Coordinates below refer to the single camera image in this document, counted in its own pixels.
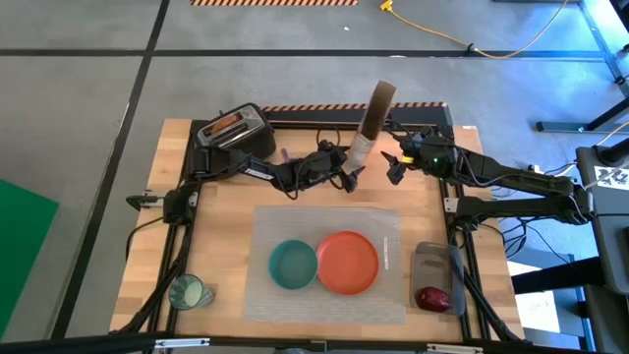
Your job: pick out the black bar with silver brackets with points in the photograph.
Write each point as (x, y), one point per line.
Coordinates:
(74, 344)

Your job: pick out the small white strip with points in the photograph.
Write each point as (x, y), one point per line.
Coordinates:
(386, 253)

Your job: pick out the orange plate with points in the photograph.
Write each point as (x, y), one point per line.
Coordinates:
(348, 263)

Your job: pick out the black and silver toaster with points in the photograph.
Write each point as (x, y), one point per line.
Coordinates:
(250, 135)

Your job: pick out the green floor mat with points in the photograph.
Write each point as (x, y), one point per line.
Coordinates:
(22, 246)

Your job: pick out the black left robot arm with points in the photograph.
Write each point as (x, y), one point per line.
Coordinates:
(255, 169)

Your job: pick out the dark red apple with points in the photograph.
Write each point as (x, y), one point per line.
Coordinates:
(432, 300)

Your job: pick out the white marked paper sheet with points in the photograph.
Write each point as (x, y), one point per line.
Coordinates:
(611, 178)

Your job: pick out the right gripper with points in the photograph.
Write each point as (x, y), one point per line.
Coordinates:
(432, 157)

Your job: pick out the orange black hazard tape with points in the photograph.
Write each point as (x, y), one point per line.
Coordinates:
(314, 106)

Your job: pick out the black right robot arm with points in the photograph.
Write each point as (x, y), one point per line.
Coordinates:
(516, 179)

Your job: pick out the metal stand legs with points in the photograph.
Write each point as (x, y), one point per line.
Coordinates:
(602, 44)

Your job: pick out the grey woven placemat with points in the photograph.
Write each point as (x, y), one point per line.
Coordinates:
(334, 312)

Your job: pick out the grey cart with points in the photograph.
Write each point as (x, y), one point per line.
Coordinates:
(611, 236)

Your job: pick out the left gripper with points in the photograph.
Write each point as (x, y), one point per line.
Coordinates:
(324, 164)

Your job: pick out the brown toast slice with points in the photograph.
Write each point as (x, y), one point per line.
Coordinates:
(226, 123)

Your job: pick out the orange cereal box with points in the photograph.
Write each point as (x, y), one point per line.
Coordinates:
(376, 113)

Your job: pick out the teal bowl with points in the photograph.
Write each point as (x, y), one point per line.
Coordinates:
(293, 264)

